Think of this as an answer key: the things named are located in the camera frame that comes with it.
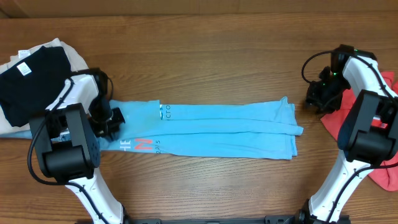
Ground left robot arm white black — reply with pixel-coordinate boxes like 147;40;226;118
27;68;132;223

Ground cardboard back panel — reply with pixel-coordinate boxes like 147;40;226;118
1;0;397;18

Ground folded light blue denim garment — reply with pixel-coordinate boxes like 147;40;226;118
0;130;32;139

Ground folded black shirt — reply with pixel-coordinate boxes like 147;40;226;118
1;47;71;127

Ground light blue printed t-shirt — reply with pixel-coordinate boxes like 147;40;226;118
98;97;303;160

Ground red printed t-shirt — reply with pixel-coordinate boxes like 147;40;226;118
321;72;397;192

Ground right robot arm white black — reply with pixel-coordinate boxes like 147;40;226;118
289;44;397;223

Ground folded beige shirt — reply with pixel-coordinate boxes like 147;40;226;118
1;38;88;134

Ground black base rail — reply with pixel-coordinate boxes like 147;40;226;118
124;214;352;224

